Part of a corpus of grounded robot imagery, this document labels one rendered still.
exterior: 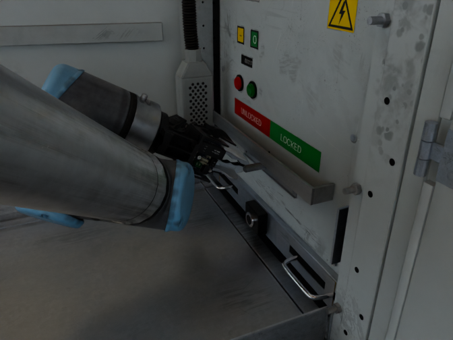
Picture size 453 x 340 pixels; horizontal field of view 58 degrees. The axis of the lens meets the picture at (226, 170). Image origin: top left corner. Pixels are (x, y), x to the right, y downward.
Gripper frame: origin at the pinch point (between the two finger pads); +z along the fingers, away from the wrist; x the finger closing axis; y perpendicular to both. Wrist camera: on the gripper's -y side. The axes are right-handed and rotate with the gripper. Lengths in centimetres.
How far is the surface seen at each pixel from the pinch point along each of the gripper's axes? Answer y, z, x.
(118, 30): -35.7, -22.9, 10.7
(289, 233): 12.1, 8.2, -6.1
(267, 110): 0.0, -0.4, 11.1
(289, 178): 15.1, -0.9, 3.9
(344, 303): 31.4, 4.5, -6.1
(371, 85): 29.6, -10.0, 19.8
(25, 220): -24, -27, -35
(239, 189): -9.2, 9.1, -7.6
